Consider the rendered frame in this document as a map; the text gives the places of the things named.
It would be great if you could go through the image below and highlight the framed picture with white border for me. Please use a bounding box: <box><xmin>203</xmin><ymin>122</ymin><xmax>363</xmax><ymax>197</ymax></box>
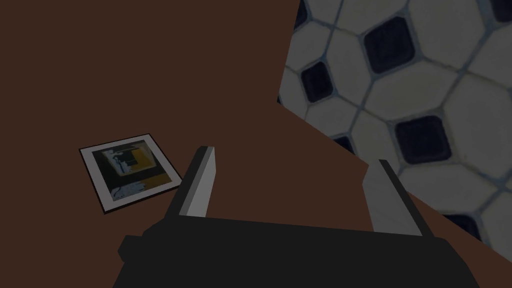
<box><xmin>78</xmin><ymin>133</ymin><xmax>183</xmax><ymax>216</ymax></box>

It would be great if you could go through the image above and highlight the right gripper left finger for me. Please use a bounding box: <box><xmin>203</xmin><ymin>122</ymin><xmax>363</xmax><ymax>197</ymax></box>
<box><xmin>163</xmin><ymin>145</ymin><xmax>217</xmax><ymax>220</ymax></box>

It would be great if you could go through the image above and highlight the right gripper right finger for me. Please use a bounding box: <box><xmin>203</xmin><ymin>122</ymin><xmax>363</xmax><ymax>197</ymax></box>
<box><xmin>362</xmin><ymin>158</ymin><xmax>435</xmax><ymax>238</ymax></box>

